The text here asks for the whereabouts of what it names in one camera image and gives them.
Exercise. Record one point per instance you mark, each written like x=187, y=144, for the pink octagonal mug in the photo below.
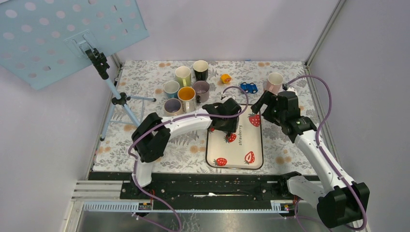
x=274, y=83

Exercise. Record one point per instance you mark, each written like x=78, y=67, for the tall pale pink mug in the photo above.
x=173, y=107

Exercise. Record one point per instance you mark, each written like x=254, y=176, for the floral tablecloth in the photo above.
x=186, y=153

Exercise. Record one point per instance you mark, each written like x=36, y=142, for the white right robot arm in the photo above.
x=340, y=200

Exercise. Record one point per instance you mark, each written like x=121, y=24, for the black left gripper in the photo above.
x=231, y=127

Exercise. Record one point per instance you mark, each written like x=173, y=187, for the yellow toy car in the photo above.
x=225, y=78

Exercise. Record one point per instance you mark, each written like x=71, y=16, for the green octagonal mug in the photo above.
x=183, y=76

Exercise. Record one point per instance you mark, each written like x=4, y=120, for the white strawberry tray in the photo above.
x=242, y=149

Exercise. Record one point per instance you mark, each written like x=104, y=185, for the blue tripod stand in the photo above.
x=100, y=63

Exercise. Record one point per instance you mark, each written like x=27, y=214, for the black mug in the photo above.
x=200, y=68

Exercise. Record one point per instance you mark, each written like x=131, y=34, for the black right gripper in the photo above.
x=266, y=97

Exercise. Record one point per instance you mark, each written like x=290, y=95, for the blue perforated stand plate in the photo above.
x=44, y=41

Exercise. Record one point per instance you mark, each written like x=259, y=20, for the blue toy car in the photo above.
x=249, y=87

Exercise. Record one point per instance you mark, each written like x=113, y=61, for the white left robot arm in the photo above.
x=151, y=138

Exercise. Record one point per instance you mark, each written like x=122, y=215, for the blue dotted mug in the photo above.
x=171, y=89

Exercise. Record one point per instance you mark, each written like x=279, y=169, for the white floral mug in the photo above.
x=187, y=96

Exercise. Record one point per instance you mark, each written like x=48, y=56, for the purple mug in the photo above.
x=202, y=90

